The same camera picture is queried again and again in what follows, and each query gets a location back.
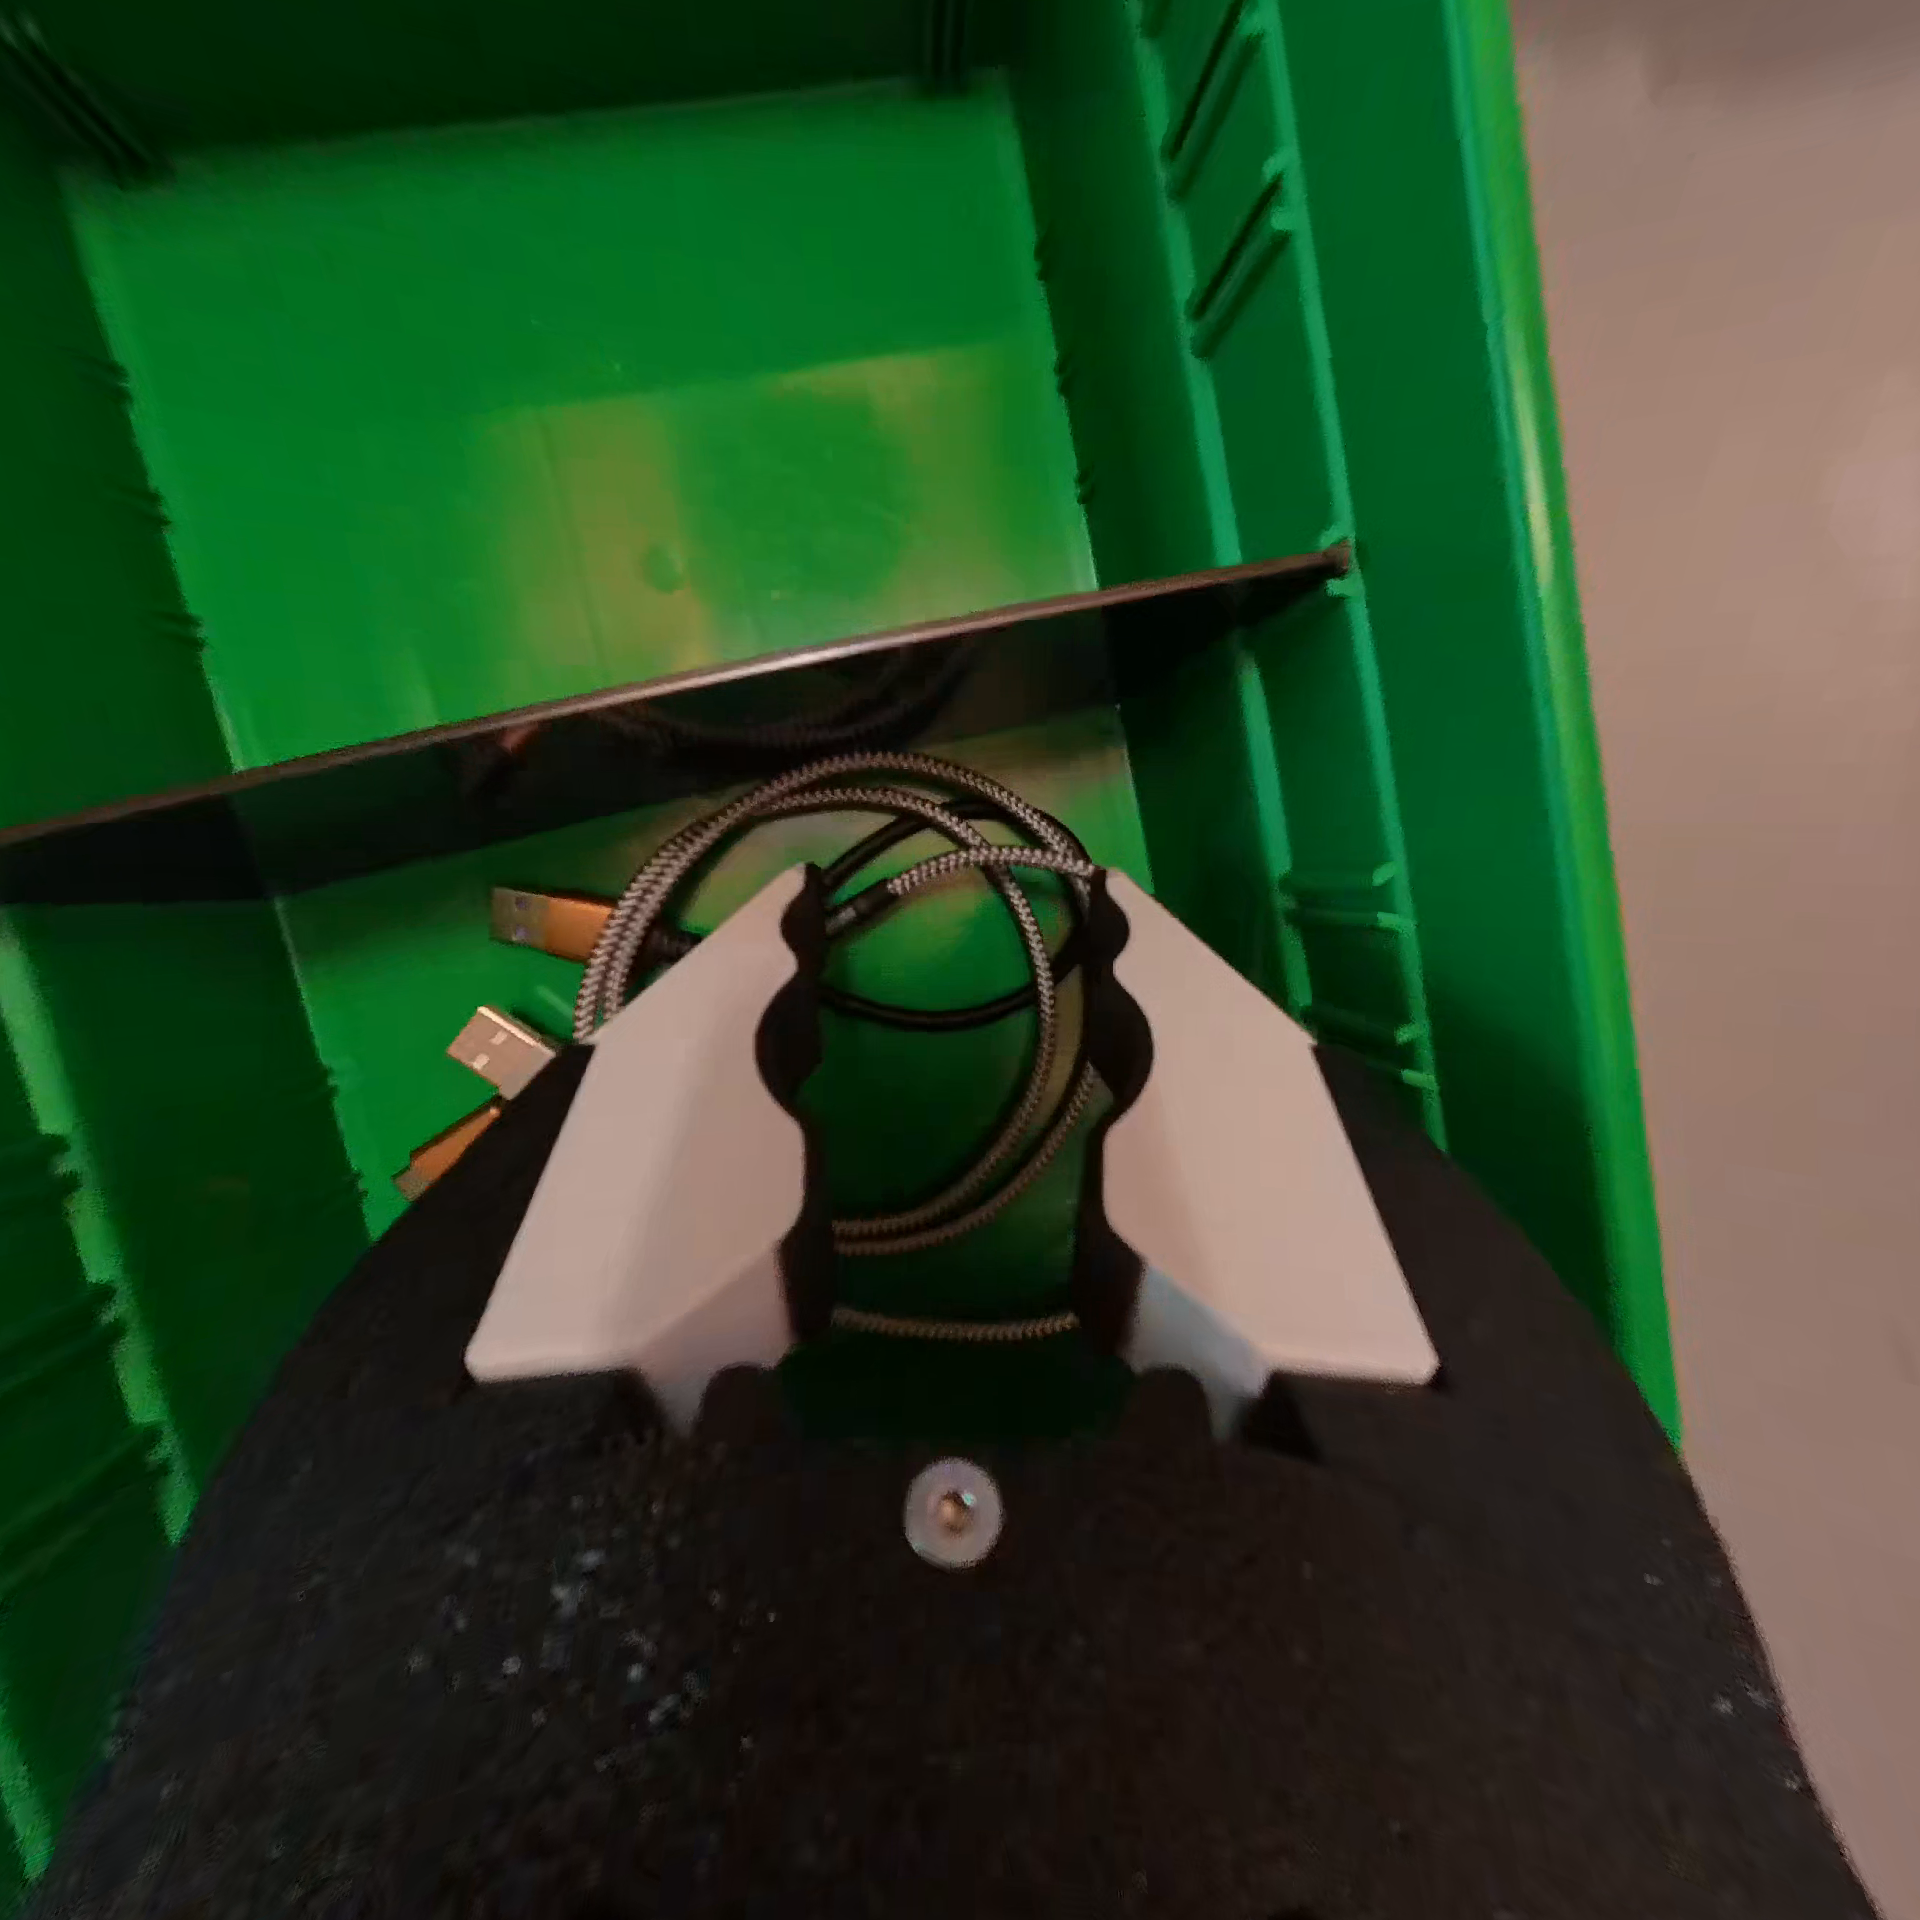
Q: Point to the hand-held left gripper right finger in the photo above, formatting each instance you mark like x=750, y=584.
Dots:
x=1260, y=1200

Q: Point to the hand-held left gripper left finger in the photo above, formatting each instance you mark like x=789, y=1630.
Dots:
x=645, y=1200

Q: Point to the green plastic bin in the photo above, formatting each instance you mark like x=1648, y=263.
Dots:
x=600, y=376

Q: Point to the grey desk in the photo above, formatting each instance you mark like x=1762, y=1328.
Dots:
x=1769, y=750

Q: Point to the black bin divider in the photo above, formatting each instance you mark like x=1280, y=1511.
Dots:
x=450, y=797

